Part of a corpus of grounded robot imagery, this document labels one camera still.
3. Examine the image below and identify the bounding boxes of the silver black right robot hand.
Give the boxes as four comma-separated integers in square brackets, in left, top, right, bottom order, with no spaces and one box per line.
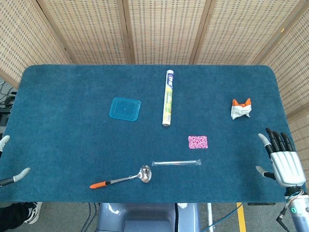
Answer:
[255,127,307,187]

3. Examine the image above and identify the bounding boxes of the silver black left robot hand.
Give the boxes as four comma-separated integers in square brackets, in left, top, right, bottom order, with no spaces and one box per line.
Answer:
[0,134,31,187]

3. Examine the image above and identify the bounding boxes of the pink patterned wrapper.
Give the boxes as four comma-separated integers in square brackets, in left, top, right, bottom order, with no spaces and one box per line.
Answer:
[188,135,209,150]

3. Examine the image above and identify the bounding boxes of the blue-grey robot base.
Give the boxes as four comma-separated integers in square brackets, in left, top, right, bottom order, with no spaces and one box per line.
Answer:
[96,203,201,232]

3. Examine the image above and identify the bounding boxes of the black white sneaker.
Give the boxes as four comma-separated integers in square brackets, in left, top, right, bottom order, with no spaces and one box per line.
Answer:
[24,202,43,225]

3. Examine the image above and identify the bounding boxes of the black trouser leg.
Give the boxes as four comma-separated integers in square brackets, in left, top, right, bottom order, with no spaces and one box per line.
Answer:
[0,203,29,230]

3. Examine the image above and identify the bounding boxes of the blue felt table cover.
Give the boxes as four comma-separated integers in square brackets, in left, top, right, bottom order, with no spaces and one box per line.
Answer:
[0,64,306,203]

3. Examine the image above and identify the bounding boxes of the black equipment box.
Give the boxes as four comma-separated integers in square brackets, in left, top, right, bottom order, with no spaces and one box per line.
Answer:
[0,107,12,126]

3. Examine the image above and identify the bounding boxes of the yellow floor tape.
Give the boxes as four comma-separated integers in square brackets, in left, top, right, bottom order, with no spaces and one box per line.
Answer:
[236,202,247,232]

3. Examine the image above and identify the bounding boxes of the crumpled orange white packet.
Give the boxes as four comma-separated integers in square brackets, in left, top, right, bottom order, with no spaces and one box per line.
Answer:
[231,98,252,120]

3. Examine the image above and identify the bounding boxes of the woven bamboo screen panel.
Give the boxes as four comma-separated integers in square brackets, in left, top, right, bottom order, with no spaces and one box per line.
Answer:
[37,0,133,65]
[0,0,73,89]
[252,0,309,184]
[189,0,302,65]
[123,0,213,65]

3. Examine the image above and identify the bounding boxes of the clear wrapped straw pack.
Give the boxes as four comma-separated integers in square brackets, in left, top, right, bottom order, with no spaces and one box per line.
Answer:
[152,159,202,167]

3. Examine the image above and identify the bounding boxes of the blue transparent plastic lid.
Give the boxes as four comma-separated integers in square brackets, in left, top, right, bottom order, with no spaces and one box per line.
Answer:
[109,97,142,122]

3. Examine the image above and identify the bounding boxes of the cling film roll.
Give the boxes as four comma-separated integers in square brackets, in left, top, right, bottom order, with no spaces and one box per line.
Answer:
[162,70,175,127]

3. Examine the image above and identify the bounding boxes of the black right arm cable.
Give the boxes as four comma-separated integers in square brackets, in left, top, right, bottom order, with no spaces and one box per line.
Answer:
[276,190,305,232]

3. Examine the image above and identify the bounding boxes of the black cable bundle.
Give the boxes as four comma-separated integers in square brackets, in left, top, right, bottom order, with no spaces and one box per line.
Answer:
[0,81,18,109]

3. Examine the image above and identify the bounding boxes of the black floor cables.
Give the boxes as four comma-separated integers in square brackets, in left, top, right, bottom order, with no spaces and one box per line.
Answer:
[81,202,100,232]

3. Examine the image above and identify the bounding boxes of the blue floor cable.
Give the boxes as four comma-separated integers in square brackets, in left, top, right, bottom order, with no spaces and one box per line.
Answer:
[201,206,239,232]

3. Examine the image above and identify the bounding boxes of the steel ladle orange handle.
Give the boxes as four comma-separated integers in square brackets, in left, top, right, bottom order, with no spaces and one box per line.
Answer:
[89,165,152,189]

